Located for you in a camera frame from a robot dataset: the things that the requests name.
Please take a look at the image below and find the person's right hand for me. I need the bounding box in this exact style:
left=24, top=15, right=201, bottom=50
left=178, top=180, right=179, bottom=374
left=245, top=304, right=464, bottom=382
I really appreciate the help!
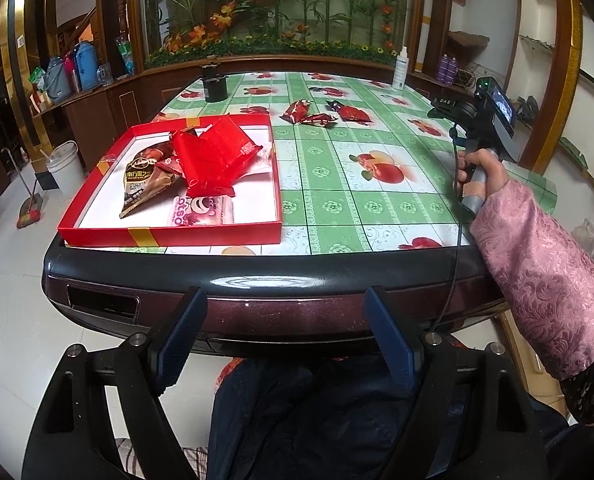
left=453, top=149, right=512, bottom=211

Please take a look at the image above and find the red cardboard box tray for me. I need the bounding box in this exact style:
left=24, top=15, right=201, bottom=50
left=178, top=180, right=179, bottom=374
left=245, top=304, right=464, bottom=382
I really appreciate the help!
left=57, top=112, right=284, bottom=248

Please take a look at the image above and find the green plastic bottle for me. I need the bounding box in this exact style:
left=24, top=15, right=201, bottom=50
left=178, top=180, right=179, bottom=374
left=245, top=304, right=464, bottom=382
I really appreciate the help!
left=116, top=32, right=137, bottom=76

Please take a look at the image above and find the broom with red bristles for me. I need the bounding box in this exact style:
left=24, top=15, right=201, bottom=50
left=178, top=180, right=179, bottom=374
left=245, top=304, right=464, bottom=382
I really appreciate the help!
left=0, top=147, right=44, bottom=229

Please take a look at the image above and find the grey blue kettle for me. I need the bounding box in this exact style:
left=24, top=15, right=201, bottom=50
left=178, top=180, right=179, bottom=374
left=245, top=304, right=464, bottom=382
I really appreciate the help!
left=44, top=56, right=73, bottom=101

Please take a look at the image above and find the brown wooden cabinet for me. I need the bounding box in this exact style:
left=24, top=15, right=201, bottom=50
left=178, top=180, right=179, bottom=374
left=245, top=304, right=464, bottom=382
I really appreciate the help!
left=32, top=55, right=443, bottom=171

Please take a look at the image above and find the pink bottle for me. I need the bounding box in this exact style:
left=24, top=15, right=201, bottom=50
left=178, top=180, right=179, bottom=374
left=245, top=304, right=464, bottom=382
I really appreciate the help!
left=64, top=55, right=80, bottom=93

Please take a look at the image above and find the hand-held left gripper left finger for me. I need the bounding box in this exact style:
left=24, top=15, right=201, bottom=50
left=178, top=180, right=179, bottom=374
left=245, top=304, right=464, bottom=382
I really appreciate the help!
left=21, top=286, right=209, bottom=480

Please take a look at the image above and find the white spray bottle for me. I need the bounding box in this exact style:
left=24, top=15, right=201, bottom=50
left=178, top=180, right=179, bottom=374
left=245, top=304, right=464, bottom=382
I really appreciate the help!
left=392, top=46, right=410, bottom=91

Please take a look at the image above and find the dark maroon table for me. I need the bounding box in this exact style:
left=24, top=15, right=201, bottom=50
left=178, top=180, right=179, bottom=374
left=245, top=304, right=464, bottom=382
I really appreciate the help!
left=42, top=67, right=560, bottom=356

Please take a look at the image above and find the brown cone snack packet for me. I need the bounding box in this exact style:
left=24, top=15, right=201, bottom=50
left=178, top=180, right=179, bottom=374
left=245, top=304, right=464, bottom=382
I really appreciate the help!
left=118, top=139, right=188, bottom=220

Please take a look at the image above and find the blue thermos flask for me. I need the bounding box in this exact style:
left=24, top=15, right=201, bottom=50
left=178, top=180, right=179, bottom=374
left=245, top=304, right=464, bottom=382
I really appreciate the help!
left=74, top=41, right=99, bottom=91

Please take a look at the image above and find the person's right forearm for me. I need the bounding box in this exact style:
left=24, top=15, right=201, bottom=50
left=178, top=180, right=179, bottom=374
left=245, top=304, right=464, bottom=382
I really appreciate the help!
left=469, top=180, right=594, bottom=426

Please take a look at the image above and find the clear plastic bag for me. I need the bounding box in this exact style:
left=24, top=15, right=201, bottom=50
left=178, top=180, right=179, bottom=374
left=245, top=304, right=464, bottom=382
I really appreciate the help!
left=572, top=219, right=594, bottom=266

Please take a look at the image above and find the pink snack packet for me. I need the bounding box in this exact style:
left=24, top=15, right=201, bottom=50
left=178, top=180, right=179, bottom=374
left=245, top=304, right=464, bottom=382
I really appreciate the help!
left=169, top=194, right=235, bottom=228

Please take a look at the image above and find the large red snack packet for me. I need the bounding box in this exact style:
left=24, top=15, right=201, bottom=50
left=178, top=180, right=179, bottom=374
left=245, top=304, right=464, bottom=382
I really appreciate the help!
left=169, top=115, right=264, bottom=198

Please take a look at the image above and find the black jar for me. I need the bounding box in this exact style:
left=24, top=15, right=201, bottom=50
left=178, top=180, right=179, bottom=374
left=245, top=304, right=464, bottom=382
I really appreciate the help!
left=201, top=75, right=228, bottom=103

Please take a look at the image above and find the small red snack packet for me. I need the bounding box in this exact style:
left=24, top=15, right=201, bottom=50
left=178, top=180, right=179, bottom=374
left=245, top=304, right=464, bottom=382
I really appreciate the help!
left=338, top=104, right=373, bottom=123
left=154, top=156, right=184, bottom=177
left=299, top=112, right=339, bottom=127

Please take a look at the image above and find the white plastic bucket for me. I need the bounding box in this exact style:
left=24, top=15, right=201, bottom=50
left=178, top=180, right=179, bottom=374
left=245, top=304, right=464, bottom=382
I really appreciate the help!
left=46, top=141, right=87, bottom=196

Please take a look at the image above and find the red gold print snack packet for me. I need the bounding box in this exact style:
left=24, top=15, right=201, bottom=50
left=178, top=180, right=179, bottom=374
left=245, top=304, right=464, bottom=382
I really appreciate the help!
left=280, top=99, right=313, bottom=125

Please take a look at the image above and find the person's dark navy clothing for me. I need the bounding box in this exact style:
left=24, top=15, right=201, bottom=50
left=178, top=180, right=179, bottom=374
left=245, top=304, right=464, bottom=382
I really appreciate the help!
left=207, top=350, right=582, bottom=480

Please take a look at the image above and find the fruit print green tablecloth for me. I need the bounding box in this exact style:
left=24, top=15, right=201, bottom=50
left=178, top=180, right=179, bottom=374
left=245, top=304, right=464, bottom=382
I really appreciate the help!
left=64, top=71, right=558, bottom=256

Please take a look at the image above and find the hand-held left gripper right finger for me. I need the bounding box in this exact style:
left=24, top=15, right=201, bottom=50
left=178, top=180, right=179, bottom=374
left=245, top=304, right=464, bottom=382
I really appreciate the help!
left=364, top=285, right=548, bottom=480

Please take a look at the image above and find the artificial flower display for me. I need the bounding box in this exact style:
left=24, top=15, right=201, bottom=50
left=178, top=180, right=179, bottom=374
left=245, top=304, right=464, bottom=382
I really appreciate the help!
left=142, top=0, right=413, bottom=66

